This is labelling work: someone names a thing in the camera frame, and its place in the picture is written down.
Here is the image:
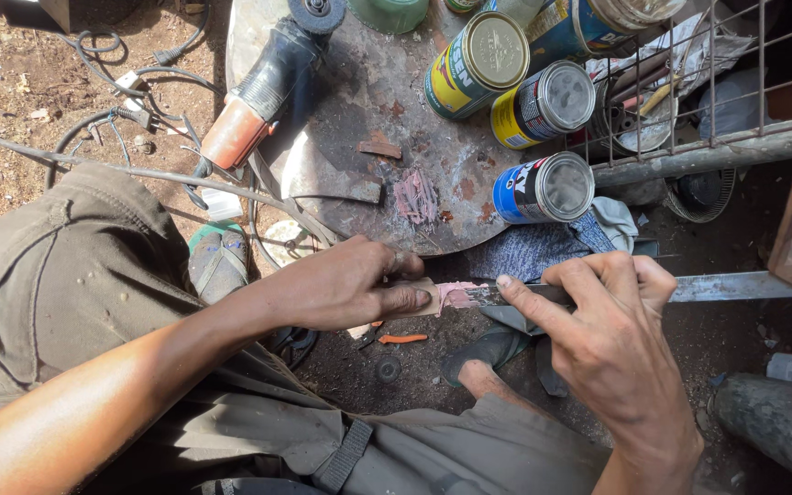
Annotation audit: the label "person's right hand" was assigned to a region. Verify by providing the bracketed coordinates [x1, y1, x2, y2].
[495, 251, 704, 460]

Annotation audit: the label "person's left hand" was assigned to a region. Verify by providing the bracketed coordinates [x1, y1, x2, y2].
[260, 235, 435, 333]

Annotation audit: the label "small wooden putty spatula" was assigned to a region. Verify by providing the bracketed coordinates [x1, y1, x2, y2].
[385, 277, 442, 321]

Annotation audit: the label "long metal bar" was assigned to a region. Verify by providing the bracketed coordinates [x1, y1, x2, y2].
[463, 271, 792, 308]

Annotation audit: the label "white round lid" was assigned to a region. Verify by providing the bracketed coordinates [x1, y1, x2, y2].
[261, 219, 312, 268]

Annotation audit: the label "small black disc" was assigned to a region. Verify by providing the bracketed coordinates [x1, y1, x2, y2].
[374, 355, 403, 385]

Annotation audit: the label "flat metal scraper blade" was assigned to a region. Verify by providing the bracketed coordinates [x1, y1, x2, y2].
[278, 132, 385, 205]

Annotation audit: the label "green grey sandal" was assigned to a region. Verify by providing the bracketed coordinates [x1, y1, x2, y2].
[187, 220, 252, 305]

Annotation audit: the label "person's right foot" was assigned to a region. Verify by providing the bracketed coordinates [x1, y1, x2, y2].
[456, 357, 555, 422]

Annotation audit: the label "dark green sandal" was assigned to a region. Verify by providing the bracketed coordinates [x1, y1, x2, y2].
[440, 322, 533, 387]

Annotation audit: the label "pink putty lump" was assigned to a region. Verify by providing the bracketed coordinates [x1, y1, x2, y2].
[435, 280, 488, 316]

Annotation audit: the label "pink putty smear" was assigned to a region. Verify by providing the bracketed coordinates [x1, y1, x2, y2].
[392, 169, 440, 228]

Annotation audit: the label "blue grey cloth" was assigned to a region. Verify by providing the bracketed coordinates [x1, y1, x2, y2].
[465, 197, 639, 284]

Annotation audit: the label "small white plastic box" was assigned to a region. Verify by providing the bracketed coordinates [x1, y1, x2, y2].
[201, 186, 244, 221]

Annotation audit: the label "small rusty metal piece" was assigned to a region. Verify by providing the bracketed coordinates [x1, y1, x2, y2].
[357, 140, 403, 161]

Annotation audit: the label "dark grey metal cylinder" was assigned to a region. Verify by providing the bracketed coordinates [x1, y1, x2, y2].
[711, 373, 792, 493]

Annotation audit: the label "small blue can silver lid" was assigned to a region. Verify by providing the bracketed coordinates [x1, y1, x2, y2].
[492, 151, 596, 225]

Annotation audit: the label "rusty round metal drum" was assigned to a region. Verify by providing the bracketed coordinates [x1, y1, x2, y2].
[225, 0, 541, 257]

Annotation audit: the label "black orange angle grinder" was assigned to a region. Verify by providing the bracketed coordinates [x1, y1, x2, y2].
[199, 0, 349, 173]

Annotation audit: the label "bucket with tools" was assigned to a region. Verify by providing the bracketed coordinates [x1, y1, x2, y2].
[585, 67, 680, 158]

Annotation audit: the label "yellow black can silver lid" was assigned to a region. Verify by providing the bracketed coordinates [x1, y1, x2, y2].
[490, 60, 597, 151]

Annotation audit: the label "green yellow can gold lid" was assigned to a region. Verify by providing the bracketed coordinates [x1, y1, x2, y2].
[423, 10, 531, 122]

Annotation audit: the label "olive trousers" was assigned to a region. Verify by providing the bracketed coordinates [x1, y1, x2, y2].
[0, 161, 613, 495]

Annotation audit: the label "green plastic bowl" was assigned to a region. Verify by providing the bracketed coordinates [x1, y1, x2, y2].
[346, 0, 430, 36]

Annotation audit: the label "white plug adapter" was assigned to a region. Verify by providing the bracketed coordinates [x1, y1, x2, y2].
[112, 70, 147, 99]

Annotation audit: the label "crumpled newspaper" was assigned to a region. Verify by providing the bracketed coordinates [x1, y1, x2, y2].
[585, 12, 758, 99]

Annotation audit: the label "large blue paint can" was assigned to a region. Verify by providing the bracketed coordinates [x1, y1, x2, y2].
[525, 0, 687, 74]

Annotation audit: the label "round wire fan guard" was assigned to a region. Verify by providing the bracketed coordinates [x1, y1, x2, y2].
[663, 168, 738, 225]

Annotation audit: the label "rusty wire mesh frame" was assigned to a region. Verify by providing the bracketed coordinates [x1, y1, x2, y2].
[566, 0, 792, 188]

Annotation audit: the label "thick grey cable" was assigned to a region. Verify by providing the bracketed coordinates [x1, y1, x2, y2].
[0, 109, 342, 246]

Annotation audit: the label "black cable with plug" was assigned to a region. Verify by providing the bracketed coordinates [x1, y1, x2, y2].
[58, 0, 213, 68]

